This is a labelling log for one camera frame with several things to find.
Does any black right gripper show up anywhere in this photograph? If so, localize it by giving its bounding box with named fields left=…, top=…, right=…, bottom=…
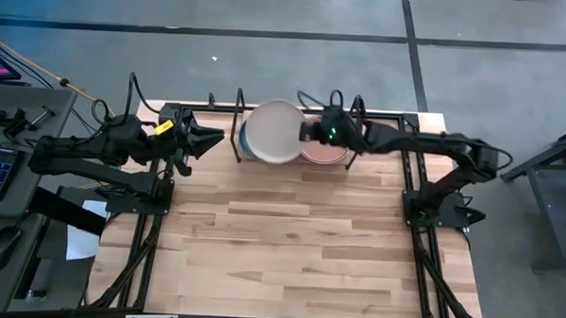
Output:
left=298, top=106, right=370, bottom=156

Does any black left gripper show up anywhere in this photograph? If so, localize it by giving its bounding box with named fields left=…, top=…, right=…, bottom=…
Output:
left=156, top=105, right=227, bottom=177

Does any terracotta pink plate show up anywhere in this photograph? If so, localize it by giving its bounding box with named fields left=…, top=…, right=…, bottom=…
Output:
left=300, top=115, right=352, bottom=167

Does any light blue plate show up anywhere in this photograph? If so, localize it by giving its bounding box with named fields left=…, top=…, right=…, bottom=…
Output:
left=237, top=121, right=266, bottom=163

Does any cream plate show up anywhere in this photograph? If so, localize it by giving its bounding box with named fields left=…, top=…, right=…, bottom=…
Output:
left=242, top=97, right=310, bottom=166

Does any yellow tag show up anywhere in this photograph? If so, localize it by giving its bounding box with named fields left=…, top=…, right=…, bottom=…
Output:
left=154, top=119, right=175, bottom=137

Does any white paper sheet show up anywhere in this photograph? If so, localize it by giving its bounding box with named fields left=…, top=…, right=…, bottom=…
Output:
left=65, top=199, right=108, bottom=263

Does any grey side desk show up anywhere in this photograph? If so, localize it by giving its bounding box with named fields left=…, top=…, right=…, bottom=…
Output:
left=0, top=84, right=79, bottom=316

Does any black desk clamp tool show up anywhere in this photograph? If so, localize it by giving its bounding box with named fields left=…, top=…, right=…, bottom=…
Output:
left=0, top=103, right=58, bottom=142

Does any black computer mouse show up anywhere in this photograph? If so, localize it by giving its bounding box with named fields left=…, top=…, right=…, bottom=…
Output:
left=0, top=225, right=24, bottom=275

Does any black metal stand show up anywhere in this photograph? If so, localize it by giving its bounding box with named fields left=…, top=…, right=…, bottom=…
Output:
left=496, top=119, right=566, bottom=275

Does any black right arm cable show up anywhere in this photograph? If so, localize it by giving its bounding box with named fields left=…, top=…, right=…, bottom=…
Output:
left=295, top=87, right=369, bottom=117

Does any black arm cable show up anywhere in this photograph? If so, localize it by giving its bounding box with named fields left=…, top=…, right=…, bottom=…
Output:
left=90, top=70, right=165, bottom=128
left=295, top=87, right=369, bottom=117

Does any black table frame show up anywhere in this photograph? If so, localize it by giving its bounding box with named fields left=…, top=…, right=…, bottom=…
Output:
left=76, top=97, right=491, bottom=318

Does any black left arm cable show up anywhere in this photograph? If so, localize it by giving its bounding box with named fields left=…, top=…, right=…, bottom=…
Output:
left=90, top=70, right=165, bottom=128

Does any yellow floor cable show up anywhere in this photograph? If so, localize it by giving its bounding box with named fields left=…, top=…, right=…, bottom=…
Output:
left=0, top=30, right=122, bottom=120

